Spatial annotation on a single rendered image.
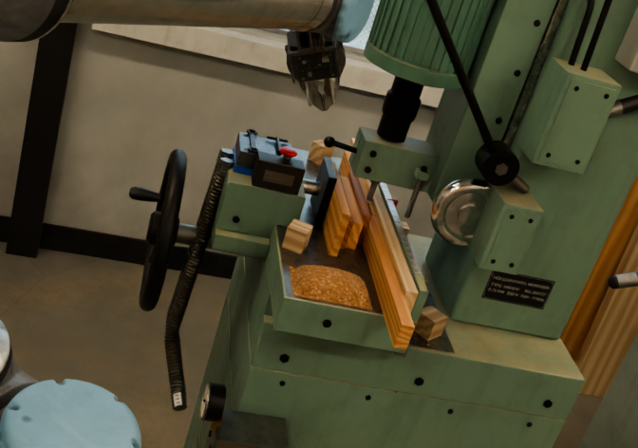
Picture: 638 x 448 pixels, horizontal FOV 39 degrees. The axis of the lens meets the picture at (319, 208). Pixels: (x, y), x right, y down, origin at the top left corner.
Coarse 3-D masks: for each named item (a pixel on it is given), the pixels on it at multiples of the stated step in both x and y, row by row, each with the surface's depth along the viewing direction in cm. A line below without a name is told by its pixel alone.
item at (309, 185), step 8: (328, 160) 159; (320, 168) 160; (328, 168) 156; (320, 176) 159; (328, 176) 153; (304, 184) 156; (312, 184) 157; (320, 184) 157; (328, 184) 153; (312, 192) 157; (320, 192) 156; (328, 192) 153; (312, 200) 161; (320, 200) 155; (328, 200) 154; (312, 208) 160; (320, 208) 155; (320, 216) 155
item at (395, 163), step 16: (368, 128) 157; (368, 144) 151; (384, 144) 152; (400, 144) 154; (416, 144) 156; (432, 144) 159; (352, 160) 156; (368, 160) 153; (384, 160) 153; (400, 160) 153; (416, 160) 154; (432, 160) 154; (368, 176) 154; (384, 176) 154; (400, 176) 155; (432, 176) 155
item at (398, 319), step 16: (368, 240) 151; (384, 240) 149; (368, 256) 149; (384, 256) 144; (384, 272) 139; (384, 288) 138; (400, 288) 136; (384, 304) 136; (400, 304) 131; (400, 320) 127; (400, 336) 127
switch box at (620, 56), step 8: (632, 24) 137; (632, 32) 137; (624, 40) 139; (632, 40) 136; (624, 48) 138; (632, 48) 136; (616, 56) 140; (624, 56) 138; (632, 56) 135; (624, 64) 137; (632, 64) 135
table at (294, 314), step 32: (320, 224) 157; (256, 256) 152; (288, 256) 143; (320, 256) 146; (352, 256) 150; (288, 288) 134; (288, 320) 134; (320, 320) 134; (352, 320) 135; (384, 320) 136
